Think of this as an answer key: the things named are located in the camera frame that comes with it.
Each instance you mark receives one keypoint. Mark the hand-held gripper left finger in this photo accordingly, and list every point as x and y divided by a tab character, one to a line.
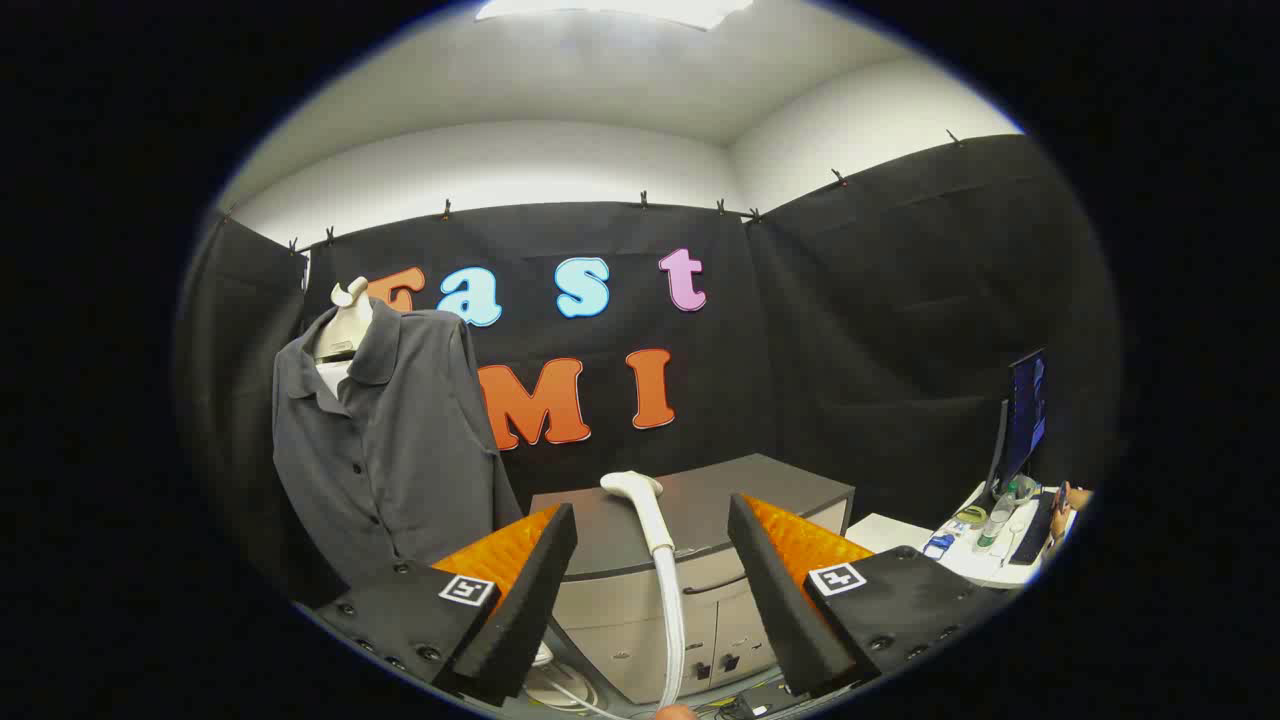
530	600

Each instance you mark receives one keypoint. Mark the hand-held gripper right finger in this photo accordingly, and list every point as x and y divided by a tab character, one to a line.
775	590

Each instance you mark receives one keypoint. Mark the white garment steamer head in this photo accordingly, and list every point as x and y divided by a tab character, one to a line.
655	520

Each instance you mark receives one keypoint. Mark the grey button-up shirt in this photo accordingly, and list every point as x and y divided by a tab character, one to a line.
420	440

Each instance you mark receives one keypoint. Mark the grey top cabinet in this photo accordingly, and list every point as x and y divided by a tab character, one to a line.
640	610

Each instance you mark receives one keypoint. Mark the black box on floor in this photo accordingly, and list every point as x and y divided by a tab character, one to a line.
760	702

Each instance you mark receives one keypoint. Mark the white side desk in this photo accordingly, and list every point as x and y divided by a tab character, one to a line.
890	530

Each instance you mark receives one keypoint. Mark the small blue box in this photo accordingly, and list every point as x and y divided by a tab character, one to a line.
938	546

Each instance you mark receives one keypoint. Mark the clear plastic bottle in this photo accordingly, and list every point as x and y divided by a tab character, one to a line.
993	522

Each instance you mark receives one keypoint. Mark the black keyboard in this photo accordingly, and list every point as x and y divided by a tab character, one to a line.
1030	535

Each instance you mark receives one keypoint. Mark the black computer monitor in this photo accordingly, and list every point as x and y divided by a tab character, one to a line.
1025	410

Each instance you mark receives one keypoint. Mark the white mannequin torso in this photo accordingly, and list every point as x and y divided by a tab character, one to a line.
350	325

